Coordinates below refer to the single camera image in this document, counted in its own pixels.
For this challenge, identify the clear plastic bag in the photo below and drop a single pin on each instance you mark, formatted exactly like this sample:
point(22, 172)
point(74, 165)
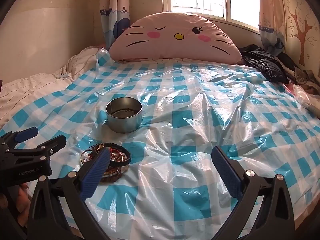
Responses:
point(303, 98)

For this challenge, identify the black puffer jacket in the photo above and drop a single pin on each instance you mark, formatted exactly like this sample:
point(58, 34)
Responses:
point(262, 65)

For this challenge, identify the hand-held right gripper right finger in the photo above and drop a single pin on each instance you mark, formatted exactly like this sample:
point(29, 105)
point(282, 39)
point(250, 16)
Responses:
point(225, 172)

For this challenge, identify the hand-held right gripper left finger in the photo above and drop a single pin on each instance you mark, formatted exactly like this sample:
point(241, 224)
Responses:
point(96, 171)

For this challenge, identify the white quilt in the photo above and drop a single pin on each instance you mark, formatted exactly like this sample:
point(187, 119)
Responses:
point(25, 92)

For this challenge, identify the pink cat face pillow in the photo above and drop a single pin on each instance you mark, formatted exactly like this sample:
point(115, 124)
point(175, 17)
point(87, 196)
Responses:
point(175, 47)

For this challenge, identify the heap of dark clothes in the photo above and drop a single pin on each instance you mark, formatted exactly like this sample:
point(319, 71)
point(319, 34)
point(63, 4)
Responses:
point(305, 77)

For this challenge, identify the person's left hand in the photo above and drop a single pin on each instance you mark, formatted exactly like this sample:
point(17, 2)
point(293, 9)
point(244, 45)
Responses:
point(23, 195)

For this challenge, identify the blue checkered plastic sheet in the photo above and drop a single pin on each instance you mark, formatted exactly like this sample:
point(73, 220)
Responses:
point(200, 120)

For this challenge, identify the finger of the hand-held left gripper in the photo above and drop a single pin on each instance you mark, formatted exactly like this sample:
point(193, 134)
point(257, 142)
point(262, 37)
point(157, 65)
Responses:
point(53, 142)
point(26, 133)

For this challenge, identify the pink cartoon curtain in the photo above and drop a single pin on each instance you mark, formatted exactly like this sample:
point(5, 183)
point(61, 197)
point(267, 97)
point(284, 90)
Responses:
point(270, 30)

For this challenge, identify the wardrobe with tree decal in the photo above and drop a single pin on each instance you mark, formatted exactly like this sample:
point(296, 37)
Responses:
point(302, 30)

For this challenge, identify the round metal tin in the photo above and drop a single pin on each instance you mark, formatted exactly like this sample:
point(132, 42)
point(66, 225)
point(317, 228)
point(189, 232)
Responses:
point(125, 123)

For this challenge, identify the cartoon whale curtain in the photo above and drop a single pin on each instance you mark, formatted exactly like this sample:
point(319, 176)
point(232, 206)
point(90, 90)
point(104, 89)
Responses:
point(117, 17)

